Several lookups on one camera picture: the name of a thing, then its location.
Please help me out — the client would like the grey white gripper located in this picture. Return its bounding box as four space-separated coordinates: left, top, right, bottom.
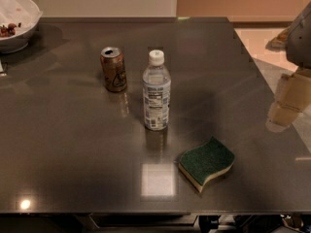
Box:
266 2 311 133

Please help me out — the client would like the clear plastic water bottle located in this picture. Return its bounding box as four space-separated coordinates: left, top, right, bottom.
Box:
143 50 171 131

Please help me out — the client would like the green and yellow sponge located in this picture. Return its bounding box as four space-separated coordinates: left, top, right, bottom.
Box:
178 137 235 193

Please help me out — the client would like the orange soda can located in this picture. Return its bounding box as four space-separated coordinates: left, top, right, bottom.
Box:
100 47 127 92

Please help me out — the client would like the white bowl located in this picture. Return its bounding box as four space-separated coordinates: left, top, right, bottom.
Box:
0 0 42 53

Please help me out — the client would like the red fruit in bowl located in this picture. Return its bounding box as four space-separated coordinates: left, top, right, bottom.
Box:
0 23 21 38

